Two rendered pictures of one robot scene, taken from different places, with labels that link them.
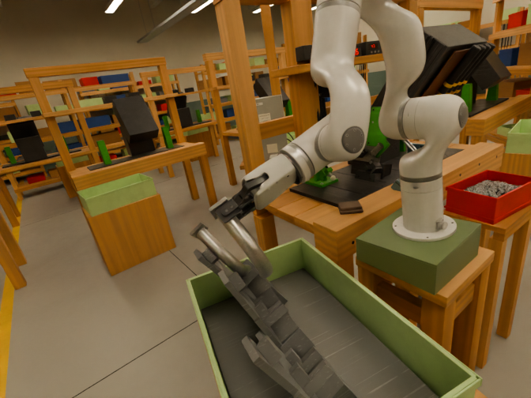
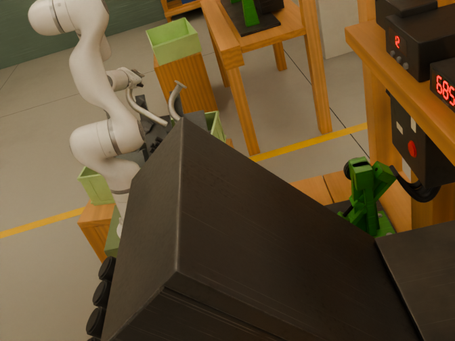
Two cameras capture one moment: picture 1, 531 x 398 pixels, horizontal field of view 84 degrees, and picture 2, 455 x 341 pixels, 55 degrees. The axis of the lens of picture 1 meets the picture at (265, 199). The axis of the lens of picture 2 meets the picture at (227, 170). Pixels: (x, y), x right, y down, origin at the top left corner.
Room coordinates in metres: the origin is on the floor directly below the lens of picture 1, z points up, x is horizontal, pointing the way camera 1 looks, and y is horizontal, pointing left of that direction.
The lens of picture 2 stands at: (1.89, -1.32, 1.94)
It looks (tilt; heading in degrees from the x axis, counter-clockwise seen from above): 34 degrees down; 126
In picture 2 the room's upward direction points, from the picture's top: 17 degrees counter-clockwise
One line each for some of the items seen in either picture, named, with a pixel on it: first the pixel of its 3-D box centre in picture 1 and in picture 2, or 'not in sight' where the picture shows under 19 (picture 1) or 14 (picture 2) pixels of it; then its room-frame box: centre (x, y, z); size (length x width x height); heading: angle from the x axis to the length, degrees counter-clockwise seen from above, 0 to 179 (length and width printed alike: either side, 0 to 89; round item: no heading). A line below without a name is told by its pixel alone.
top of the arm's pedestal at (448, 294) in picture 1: (421, 258); not in sight; (0.86, -0.51, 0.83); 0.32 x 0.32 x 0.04; 32
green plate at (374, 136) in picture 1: (382, 125); not in sight; (1.61, -0.69, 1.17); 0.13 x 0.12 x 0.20; 120
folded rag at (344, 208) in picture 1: (350, 207); not in sight; (1.19, -0.37, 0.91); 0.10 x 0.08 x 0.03; 81
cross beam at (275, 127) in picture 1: (333, 112); not in sight; (2.02, -0.54, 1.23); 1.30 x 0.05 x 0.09; 120
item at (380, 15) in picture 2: (310, 52); (403, 13); (1.74, -0.37, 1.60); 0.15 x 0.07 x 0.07; 120
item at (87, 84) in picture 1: (77, 131); not in sight; (7.05, 3.97, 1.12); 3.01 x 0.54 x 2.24; 125
